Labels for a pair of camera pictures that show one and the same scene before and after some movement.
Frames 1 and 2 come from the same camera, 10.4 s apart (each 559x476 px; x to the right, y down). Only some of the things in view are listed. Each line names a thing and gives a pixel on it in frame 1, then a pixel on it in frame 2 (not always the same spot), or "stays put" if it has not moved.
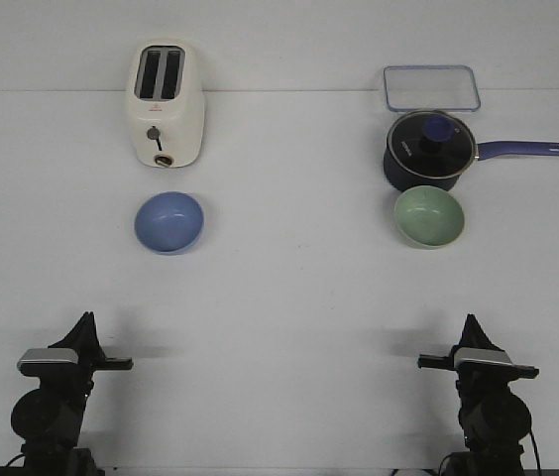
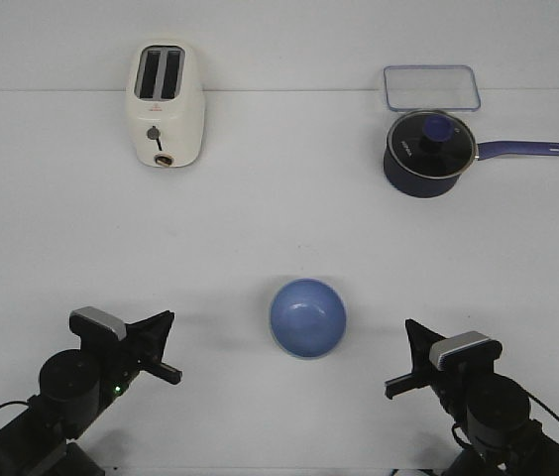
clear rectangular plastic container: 430,88 stays put
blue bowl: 168,223 -> 307,317
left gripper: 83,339 -> 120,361
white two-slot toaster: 166,101 stays put
